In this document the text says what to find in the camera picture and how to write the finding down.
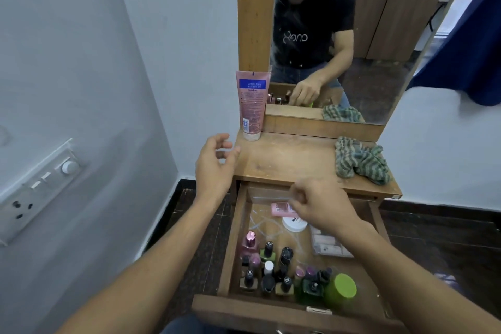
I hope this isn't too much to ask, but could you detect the clear plastic bag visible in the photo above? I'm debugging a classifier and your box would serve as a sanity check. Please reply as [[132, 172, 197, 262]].
[[244, 186, 300, 230]]

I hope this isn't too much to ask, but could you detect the person's left forearm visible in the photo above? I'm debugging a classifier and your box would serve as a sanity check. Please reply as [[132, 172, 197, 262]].
[[57, 195, 225, 334]]

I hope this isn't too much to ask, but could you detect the blue curtain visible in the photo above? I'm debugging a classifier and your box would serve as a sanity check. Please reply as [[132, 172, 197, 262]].
[[407, 0, 501, 107]]

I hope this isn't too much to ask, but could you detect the group of nail polish bottles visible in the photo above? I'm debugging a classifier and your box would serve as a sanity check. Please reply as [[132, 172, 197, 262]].
[[239, 241, 334, 305]]

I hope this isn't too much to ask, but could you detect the person's left hand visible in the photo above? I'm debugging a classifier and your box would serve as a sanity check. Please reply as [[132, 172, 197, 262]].
[[195, 133, 242, 205]]

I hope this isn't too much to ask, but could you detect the white round jar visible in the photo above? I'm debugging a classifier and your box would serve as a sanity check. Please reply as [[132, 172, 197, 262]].
[[282, 216, 308, 233]]

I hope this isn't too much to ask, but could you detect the green capped bottle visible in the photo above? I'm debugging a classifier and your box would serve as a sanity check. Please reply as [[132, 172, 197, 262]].
[[324, 273, 358, 308]]

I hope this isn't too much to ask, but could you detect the wooden drawer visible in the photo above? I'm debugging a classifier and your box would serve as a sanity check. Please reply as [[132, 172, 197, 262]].
[[192, 183, 408, 334]]

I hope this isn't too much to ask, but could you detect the green striped cloth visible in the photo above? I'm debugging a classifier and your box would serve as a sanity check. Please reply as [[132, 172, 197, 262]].
[[334, 136, 393, 186]]

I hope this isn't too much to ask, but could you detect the white wall switch panel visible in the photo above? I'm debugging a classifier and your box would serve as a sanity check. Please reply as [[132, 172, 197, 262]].
[[0, 138, 85, 247]]

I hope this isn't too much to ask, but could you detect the person's right hand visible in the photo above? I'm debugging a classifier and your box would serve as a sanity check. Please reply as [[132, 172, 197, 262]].
[[289, 179, 355, 237]]

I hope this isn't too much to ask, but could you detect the pink perfume bottle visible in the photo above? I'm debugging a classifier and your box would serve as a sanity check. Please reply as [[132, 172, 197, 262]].
[[240, 230, 261, 265]]

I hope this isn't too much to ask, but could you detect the wooden framed mirror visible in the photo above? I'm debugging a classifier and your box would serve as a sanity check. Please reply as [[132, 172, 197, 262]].
[[237, 0, 480, 142]]

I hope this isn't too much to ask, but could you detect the person's right forearm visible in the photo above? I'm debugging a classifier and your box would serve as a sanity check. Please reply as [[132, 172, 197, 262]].
[[337, 220, 501, 334]]

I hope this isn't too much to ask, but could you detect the wooden dressing table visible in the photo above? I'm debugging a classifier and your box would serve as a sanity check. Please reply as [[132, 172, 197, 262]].
[[192, 126, 408, 334]]

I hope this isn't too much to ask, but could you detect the pink packet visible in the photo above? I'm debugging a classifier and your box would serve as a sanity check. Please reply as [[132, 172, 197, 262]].
[[271, 201, 300, 218]]

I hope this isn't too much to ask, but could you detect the pink lotion tube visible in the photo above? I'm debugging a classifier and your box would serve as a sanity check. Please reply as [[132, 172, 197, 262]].
[[236, 70, 272, 142]]

